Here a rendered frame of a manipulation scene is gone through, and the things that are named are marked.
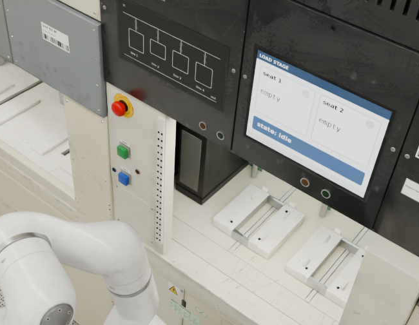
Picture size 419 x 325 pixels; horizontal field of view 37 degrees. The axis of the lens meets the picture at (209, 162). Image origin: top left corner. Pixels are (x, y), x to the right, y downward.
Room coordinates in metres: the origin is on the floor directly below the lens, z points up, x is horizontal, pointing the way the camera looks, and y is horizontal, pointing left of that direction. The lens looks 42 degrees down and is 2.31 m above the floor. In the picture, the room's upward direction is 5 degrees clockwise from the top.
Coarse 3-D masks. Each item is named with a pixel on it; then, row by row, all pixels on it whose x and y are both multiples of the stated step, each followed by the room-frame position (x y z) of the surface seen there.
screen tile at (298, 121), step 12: (264, 72) 1.00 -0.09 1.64; (276, 72) 0.99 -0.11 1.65; (264, 84) 1.00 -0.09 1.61; (276, 84) 0.99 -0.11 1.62; (288, 84) 0.97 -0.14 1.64; (300, 84) 0.96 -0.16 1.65; (288, 96) 0.97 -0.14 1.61; (312, 96) 0.94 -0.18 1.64; (264, 108) 1.00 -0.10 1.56; (276, 108) 0.98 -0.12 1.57; (300, 108) 0.95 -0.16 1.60; (276, 120) 0.98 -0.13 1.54; (288, 120) 0.96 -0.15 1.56; (300, 120) 0.95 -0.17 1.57; (300, 132) 0.95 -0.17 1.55
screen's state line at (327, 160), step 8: (256, 120) 1.01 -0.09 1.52; (256, 128) 1.00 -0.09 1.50; (264, 128) 0.99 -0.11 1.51; (272, 128) 0.98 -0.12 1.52; (272, 136) 0.98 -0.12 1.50; (280, 136) 0.97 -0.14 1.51; (288, 136) 0.96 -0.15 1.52; (288, 144) 0.96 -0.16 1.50; (296, 144) 0.95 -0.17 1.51; (304, 144) 0.94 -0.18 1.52; (304, 152) 0.94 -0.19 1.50; (312, 152) 0.93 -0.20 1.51; (320, 152) 0.92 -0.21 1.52; (320, 160) 0.92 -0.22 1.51; (328, 160) 0.91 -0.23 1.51; (336, 160) 0.90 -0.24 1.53; (336, 168) 0.90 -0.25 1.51; (344, 168) 0.89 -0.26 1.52; (352, 168) 0.88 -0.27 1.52; (344, 176) 0.88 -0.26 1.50; (352, 176) 0.88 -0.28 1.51; (360, 176) 0.87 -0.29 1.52; (360, 184) 0.86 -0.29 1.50
